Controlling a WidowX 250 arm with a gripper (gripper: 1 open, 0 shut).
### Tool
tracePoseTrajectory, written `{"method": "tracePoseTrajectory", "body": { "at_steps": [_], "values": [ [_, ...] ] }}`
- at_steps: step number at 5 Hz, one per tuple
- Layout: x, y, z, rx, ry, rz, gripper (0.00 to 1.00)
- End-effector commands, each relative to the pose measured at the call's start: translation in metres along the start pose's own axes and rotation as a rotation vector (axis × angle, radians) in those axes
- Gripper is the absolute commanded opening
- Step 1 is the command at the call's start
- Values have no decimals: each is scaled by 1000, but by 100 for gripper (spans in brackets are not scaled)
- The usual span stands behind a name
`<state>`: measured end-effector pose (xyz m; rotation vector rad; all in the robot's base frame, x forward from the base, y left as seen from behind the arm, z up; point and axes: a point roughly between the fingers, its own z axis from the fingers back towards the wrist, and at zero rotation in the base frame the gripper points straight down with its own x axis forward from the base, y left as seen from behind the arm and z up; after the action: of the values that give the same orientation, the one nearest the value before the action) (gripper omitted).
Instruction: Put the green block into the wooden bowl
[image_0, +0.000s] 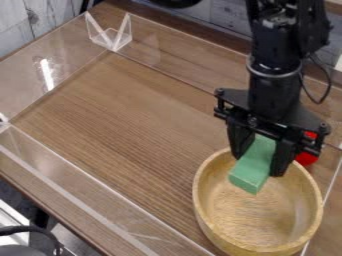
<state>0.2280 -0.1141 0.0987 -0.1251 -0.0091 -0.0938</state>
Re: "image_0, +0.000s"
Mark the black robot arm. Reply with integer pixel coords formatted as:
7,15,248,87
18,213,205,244
214,0,332,177

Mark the wooden bowl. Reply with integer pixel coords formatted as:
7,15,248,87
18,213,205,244
193,148,324,256

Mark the red plush strawberry toy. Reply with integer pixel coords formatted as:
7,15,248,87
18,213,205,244
296,131,318,166

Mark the black cable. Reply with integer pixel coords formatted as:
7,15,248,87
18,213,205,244
0,225,65,256

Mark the clear acrylic front wall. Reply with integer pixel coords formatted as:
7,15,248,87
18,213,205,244
0,124,216,256

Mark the green rectangular block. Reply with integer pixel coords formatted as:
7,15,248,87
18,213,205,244
229,135,276,195

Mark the clear acrylic corner bracket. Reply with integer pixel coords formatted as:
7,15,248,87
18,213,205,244
85,12,133,52

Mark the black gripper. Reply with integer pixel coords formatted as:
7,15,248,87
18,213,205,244
214,64,330,177

